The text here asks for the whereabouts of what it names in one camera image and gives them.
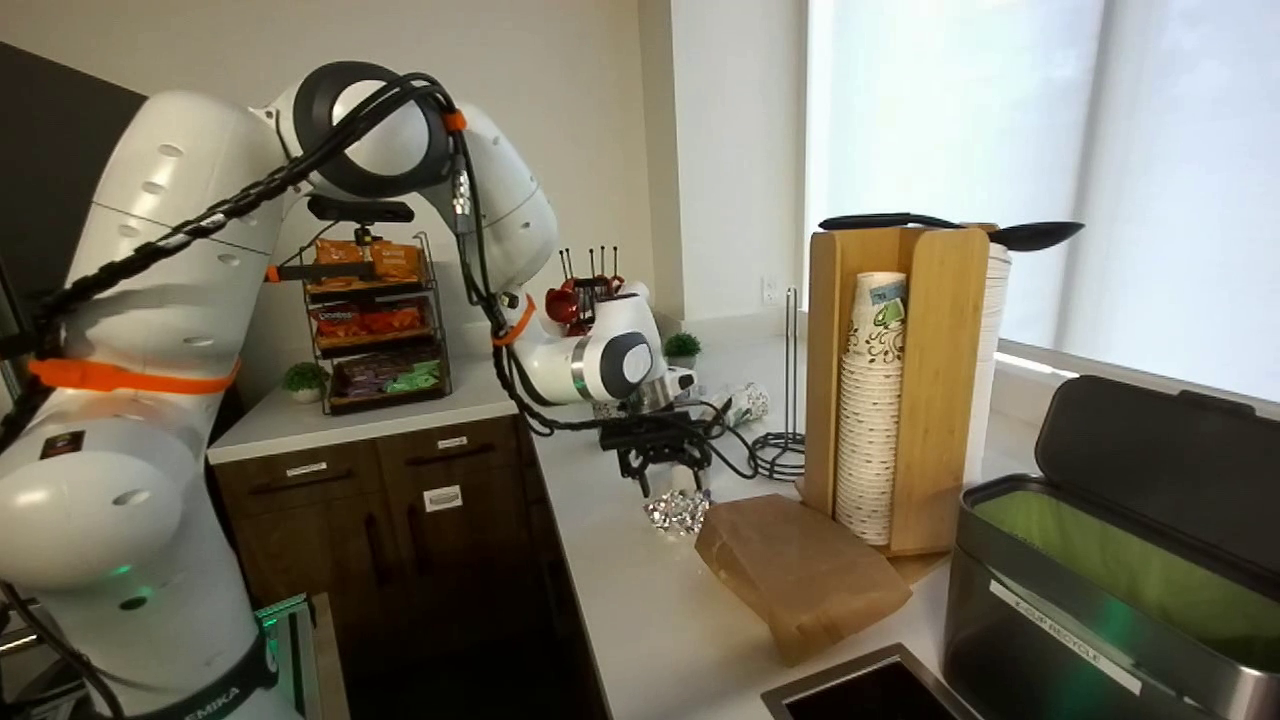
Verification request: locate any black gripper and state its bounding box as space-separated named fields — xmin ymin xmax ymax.
xmin=602 ymin=413 xmax=712 ymax=498

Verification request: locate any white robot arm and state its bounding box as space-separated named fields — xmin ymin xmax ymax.
xmin=0 ymin=58 xmax=666 ymax=720

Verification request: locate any steel trash can green liner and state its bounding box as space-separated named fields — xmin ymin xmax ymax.
xmin=943 ymin=477 xmax=1280 ymax=720

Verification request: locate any black trash can lid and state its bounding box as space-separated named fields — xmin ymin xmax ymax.
xmin=1036 ymin=376 xmax=1280 ymax=583

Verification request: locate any small green potted plant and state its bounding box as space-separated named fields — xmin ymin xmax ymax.
xmin=286 ymin=359 xmax=330 ymax=398
xmin=666 ymin=333 xmax=704 ymax=367

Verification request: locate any brown paper bag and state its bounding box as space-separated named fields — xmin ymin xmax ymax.
xmin=696 ymin=497 xmax=914 ymax=659

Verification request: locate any dark wood cabinet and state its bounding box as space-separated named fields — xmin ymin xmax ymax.
xmin=214 ymin=415 xmax=609 ymax=720

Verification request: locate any stack of patterned paper cups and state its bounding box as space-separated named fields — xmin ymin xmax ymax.
xmin=838 ymin=270 xmax=904 ymax=546

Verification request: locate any wooden cup dispenser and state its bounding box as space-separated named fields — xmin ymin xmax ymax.
xmin=800 ymin=229 xmax=989 ymax=559

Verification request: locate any tea bag rack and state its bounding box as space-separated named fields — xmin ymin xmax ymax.
xmin=270 ymin=222 xmax=452 ymax=415

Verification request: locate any black spoon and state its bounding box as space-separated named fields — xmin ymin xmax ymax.
xmin=817 ymin=206 xmax=1087 ymax=254

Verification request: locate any black cable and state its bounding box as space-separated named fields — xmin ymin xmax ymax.
xmin=692 ymin=384 xmax=811 ymax=491

